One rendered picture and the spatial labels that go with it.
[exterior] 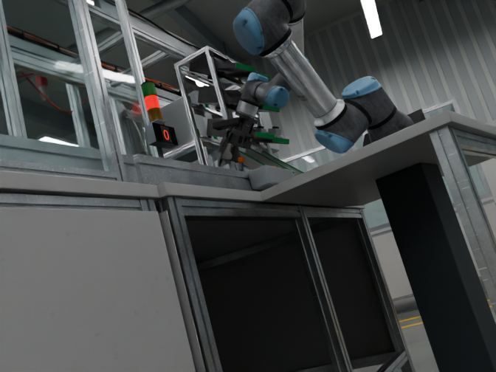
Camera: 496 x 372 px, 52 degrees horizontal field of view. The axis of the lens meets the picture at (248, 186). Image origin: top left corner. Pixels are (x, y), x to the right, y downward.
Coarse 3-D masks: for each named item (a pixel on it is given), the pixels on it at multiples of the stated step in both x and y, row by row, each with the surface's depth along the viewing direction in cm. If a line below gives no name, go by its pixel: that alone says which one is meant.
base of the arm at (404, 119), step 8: (392, 112) 162; (400, 112) 165; (384, 120) 161; (392, 120) 162; (400, 120) 163; (408, 120) 165; (368, 128) 166; (376, 128) 164; (384, 128) 163; (392, 128) 162; (400, 128) 164; (376, 136) 165; (384, 136) 164
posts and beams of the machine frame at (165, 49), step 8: (136, 32) 269; (144, 32) 276; (144, 40) 278; (152, 40) 280; (160, 40) 288; (160, 48) 290; (168, 48) 293; (176, 48) 301; (152, 56) 303; (160, 56) 300; (168, 56) 302; (176, 56) 304; (184, 56) 307; (144, 64) 306; (152, 64) 306; (232, 88) 378; (240, 88) 375; (160, 104) 360
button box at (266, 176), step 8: (264, 168) 162; (272, 168) 165; (280, 168) 171; (256, 176) 163; (264, 176) 162; (272, 176) 163; (280, 176) 169; (288, 176) 174; (256, 184) 163; (264, 184) 162; (272, 184) 164
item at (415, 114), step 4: (416, 112) 171; (420, 112) 170; (408, 116) 173; (412, 116) 171; (416, 116) 169; (420, 116) 168; (416, 120) 168; (420, 120) 166; (368, 136) 181; (364, 140) 181; (368, 140) 179; (364, 144) 179; (368, 144) 177
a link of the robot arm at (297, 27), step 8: (288, 0) 140; (296, 0) 142; (304, 0) 147; (296, 8) 143; (304, 8) 149; (296, 16) 149; (288, 24) 154; (296, 24) 154; (296, 32) 158; (296, 40) 161; (304, 56) 180
